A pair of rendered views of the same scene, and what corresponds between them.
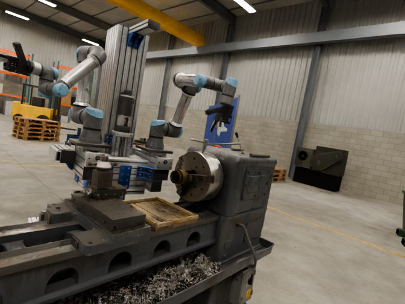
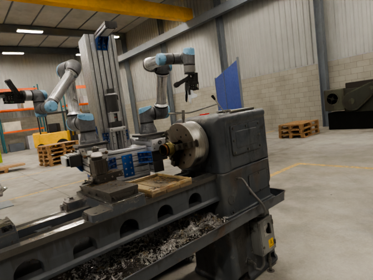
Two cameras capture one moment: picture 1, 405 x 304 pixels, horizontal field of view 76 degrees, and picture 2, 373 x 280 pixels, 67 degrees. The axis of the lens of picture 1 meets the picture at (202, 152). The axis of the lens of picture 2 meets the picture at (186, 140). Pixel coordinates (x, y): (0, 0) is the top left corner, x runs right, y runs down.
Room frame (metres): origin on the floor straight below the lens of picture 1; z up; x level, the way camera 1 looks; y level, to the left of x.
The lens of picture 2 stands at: (-0.27, -0.31, 1.32)
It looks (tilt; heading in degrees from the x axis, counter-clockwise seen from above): 6 degrees down; 9
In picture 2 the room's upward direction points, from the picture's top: 8 degrees counter-clockwise
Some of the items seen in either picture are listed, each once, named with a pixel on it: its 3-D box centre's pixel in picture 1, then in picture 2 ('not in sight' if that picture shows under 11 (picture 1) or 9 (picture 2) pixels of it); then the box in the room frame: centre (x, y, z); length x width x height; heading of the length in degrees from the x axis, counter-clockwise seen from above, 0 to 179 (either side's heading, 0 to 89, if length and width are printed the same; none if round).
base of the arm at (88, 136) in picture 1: (91, 134); (89, 136); (1.77, 0.77, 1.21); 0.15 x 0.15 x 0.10
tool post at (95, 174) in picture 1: (102, 177); (99, 165); (1.23, 0.45, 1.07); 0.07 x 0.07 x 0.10; 50
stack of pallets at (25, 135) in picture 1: (37, 129); (59, 153); (9.25, 5.96, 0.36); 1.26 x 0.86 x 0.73; 150
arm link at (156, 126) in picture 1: (158, 128); (146, 113); (2.09, 0.38, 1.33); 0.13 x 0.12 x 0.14; 124
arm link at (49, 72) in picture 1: (47, 72); (38, 95); (1.60, 1.01, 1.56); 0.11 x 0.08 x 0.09; 151
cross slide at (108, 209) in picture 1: (103, 205); (105, 188); (1.18, 0.41, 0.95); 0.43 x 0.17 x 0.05; 50
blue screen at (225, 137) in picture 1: (214, 137); (227, 109); (8.45, -0.31, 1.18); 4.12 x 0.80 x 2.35; 10
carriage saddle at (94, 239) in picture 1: (94, 219); (100, 200); (1.14, 0.43, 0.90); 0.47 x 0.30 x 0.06; 50
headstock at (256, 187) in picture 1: (229, 177); (222, 138); (1.95, -0.24, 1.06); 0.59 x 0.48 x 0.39; 140
